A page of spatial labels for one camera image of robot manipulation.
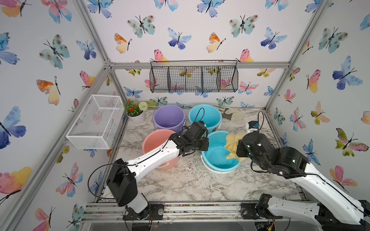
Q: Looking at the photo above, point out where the yellow microfiber cloth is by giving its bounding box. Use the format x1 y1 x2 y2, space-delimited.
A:
225 132 247 162

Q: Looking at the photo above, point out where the teal plastic bucket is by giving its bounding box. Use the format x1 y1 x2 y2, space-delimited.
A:
188 105 222 133
202 131 241 174

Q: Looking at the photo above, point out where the pink plastic bucket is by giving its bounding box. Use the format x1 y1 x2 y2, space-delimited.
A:
142 129 180 170

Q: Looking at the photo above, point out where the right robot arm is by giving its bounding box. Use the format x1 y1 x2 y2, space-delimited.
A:
236 131 370 231

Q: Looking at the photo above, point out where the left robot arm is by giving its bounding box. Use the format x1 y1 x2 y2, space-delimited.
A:
101 125 209 214

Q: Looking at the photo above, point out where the purple plastic bucket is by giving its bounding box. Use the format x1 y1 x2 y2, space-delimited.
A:
153 105 186 132

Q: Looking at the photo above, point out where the beige patterned folded cloth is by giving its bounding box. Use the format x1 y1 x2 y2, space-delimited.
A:
215 106 245 124

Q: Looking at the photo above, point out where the potted flower plant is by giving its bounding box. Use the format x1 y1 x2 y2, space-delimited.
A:
124 100 149 126

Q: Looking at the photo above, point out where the black wire wall basket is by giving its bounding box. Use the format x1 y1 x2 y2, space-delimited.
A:
146 60 239 93

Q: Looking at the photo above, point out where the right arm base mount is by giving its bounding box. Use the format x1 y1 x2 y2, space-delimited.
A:
240 202 283 220

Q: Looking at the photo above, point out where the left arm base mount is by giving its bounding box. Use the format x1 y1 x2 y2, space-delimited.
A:
123 204 164 221

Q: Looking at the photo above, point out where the white wire mesh basket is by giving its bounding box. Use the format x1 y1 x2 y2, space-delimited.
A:
66 94 124 150

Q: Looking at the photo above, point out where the aluminium front rail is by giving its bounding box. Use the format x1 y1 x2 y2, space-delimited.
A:
80 201 326 223

